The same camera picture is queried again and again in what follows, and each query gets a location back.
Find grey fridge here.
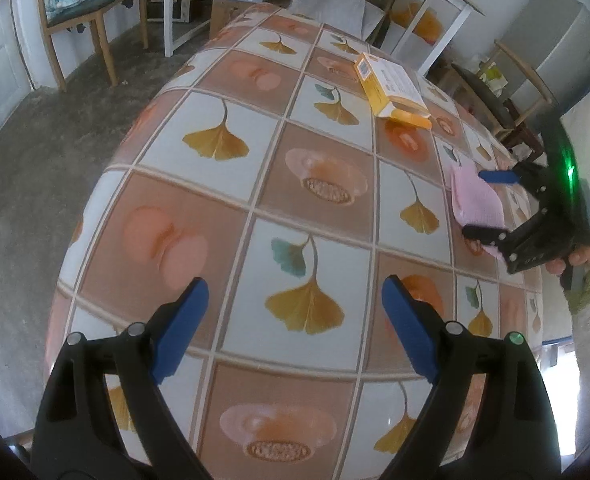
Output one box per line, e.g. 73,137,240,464
495,0,590,126

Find green and white packets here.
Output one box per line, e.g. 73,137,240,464
478,57,508,96

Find pink cloth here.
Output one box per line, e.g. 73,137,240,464
448,162,508,261

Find wooden chair with floral cushion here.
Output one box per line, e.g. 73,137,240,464
35,0,148,92

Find yellow cardboard box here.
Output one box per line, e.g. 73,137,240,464
353,52,433,128

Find light wooden chair dark seat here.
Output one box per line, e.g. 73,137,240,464
450,40,558,136

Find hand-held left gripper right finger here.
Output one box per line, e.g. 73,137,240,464
377,274,562,480

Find yellow plastic bag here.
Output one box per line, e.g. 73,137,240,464
392,2,443,43

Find white side table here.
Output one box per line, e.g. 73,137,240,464
162,0,486,76

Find ginkgo leaf patterned tablecloth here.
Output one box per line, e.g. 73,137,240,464
45,2,548,476

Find white sack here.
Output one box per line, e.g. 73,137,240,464
287,0,368,36

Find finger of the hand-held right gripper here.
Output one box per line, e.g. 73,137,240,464
462,209,557,257
479,161,559,207

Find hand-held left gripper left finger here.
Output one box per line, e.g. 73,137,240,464
31,276,211,480

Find person's right hand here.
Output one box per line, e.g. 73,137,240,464
545,234,590,277

